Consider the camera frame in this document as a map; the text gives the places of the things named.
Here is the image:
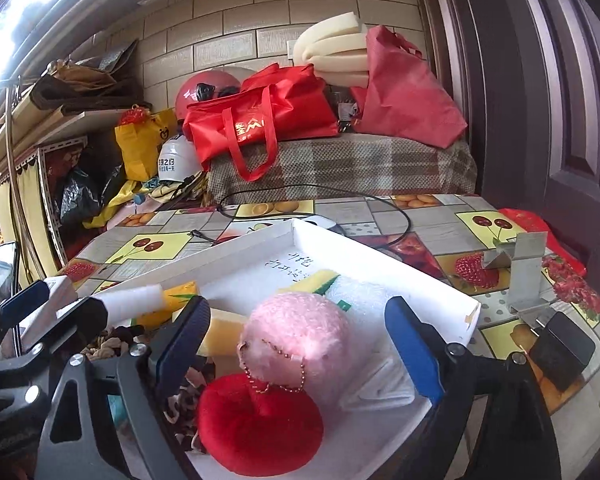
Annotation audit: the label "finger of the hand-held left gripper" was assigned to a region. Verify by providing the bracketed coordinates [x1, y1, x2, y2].
[0, 297, 110, 386]
[0, 280, 51, 347]

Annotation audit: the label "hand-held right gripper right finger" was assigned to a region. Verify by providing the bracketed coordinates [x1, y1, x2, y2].
[384, 296, 563, 480]

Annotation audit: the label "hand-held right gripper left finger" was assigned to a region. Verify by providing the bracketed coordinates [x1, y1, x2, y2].
[32, 296, 212, 480]

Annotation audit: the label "yellow tissue pack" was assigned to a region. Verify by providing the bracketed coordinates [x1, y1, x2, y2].
[135, 280, 201, 329]

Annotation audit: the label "pale yellow sponge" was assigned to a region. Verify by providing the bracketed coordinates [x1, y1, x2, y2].
[200, 308, 248, 358]

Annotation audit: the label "black white patterned scrunchie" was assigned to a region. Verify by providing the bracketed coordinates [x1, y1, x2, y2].
[162, 365, 216, 453]

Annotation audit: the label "red plush ball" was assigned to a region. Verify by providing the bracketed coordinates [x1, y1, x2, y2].
[196, 372, 326, 476]

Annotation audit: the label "pink plush ball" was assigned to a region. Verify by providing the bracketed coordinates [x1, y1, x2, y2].
[237, 291, 353, 406]

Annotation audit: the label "yellow green scouring sponge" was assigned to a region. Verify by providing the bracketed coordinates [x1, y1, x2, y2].
[277, 269, 341, 296]

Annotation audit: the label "white shallow cardboard box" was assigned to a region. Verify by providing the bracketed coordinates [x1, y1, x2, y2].
[87, 217, 482, 480]

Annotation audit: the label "black smartphone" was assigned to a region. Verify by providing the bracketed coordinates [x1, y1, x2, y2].
[0, 241, 21, 297]

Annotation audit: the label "yellow curtain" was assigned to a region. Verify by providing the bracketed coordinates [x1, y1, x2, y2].
[0, 155, 48, 286]

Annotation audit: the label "fruit print tablecloth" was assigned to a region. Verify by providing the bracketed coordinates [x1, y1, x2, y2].
[60, 194, 600, 480]

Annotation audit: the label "black plastic bag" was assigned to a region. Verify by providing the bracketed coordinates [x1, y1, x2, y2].
[55, 162, 126, 226]

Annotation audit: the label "yellow plastic cloth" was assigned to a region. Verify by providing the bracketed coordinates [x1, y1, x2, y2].
[82, 175, 208, 229]

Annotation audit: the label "folded metal stand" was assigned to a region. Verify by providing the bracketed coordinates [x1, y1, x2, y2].
[482, 232, 551, 313]

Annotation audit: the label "black power adapter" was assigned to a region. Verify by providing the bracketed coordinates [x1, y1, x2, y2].
[530, 311, 596, 392]

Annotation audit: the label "yellow shopping bag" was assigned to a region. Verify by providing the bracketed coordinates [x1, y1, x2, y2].
[114, 105, 178, 181]

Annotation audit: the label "wooden shelf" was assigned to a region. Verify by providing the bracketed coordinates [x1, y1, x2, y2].
[0, 105, 146, 171]

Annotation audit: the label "white helmet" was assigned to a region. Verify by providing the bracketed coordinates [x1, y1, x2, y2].
[157, 135, 206, 182]

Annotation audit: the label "plaid cloth covered bench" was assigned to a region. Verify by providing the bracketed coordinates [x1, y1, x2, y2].
[206, 132, 478, 206]

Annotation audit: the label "brown paper sheets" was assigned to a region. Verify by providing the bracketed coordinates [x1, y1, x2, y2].
[30, 40, 153, 113]

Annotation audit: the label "red helmet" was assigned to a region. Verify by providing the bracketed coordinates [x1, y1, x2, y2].
[174, 66, 256, 122]

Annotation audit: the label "red tote bag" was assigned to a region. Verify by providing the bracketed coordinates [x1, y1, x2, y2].
[182, 63, 340, 182]

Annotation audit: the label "dark red cloth bag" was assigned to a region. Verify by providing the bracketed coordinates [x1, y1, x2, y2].
[350, 25, 468, 149]

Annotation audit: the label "brown panelled door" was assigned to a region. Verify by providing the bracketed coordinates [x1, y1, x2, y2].
[405, 0, 600, 286]

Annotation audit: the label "bundle of cream foam strips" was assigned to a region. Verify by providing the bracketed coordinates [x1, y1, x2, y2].
[292, 9, 371, 88]

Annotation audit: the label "black cable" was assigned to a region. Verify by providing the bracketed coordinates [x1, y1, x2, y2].
[190, 186, 412, 250]

